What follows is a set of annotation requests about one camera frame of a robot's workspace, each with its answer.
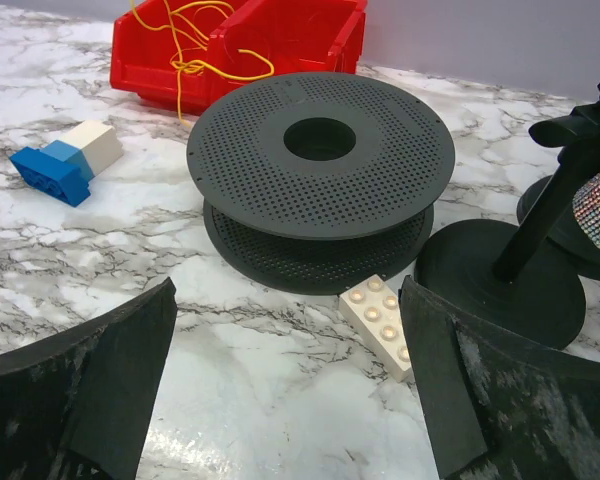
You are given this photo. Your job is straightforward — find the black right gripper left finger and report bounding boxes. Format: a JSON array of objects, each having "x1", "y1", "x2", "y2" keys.
[{"x1": 0, "y1": 279, "x2": 177, "y2": 479}]

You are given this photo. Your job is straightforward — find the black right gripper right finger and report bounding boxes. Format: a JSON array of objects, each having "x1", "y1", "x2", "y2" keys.
[{"x1": 399, "y1": 277, "x2": 600, "y2": 479}]

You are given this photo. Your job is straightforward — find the dark grey perforated spool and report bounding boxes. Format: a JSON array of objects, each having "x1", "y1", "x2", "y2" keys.
[{"x1": 186, "y1": 72, "x2": 455, "y2": 295}]

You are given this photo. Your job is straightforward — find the yellow cable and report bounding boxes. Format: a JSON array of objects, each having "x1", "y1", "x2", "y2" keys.
[{"x1": 131, "y1": 0, "x2": 275, "y2": 127}]

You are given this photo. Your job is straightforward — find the black microphone stand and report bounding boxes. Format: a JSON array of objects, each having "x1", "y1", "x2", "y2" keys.
[{"x1": 414, "y1": 83, "x2": 600, "y2": 350}]

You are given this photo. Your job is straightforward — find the cream toy brick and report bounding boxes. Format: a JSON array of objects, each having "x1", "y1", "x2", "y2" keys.
[{"x1": 338, "y1": 275, "x2": 411, "y2": 382}]

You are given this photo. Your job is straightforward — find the blue and white brick stack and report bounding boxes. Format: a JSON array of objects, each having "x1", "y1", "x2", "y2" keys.
[{"x1": 10, "y1": 120, "x2": 123, "y2": 207}]

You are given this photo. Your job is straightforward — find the red plastic bin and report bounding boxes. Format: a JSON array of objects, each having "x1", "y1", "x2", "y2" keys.
[{"x1": 110, "y1": 1, "x2": 367, "y2": 115}]

